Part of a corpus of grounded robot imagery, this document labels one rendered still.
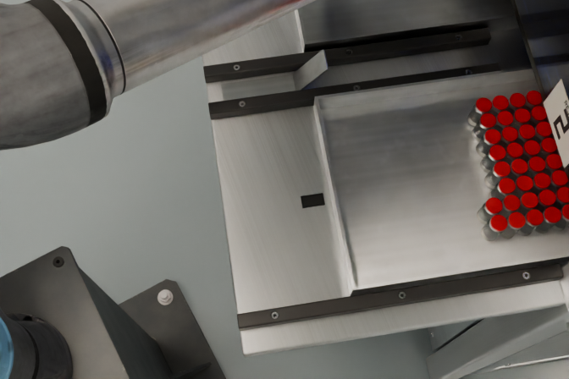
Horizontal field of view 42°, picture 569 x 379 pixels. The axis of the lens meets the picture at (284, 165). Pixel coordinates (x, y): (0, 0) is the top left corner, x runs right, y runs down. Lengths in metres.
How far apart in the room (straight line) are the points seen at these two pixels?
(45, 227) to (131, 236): 0.22
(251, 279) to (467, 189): 0.30
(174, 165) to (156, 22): 1.41
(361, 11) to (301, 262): 0.38
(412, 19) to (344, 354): 0.95
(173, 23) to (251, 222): 0.45
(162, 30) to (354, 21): 0.57
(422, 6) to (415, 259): 0.37
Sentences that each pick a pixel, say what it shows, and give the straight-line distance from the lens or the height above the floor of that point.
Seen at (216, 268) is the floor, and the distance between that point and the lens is 1.84.
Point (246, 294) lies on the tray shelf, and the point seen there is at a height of 0.88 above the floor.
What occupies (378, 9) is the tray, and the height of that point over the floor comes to 0.88.
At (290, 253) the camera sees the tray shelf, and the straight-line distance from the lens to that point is 0.94.
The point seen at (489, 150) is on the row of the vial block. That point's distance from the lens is 0.97.
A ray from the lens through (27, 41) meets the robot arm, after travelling 0.51.
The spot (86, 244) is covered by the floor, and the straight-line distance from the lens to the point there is 1.91.
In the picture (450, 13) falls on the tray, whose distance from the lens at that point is 1.11.
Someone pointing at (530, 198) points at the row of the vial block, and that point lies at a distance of 0.96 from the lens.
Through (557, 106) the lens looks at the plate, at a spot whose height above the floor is 1.02.
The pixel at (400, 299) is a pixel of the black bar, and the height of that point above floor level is 0.90.
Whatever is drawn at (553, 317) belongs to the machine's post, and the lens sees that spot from 1.03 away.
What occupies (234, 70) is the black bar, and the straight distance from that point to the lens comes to 1.01.
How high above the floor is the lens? 1.79
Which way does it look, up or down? 68 degrees down
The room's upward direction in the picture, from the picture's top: 1 degrees clockwise
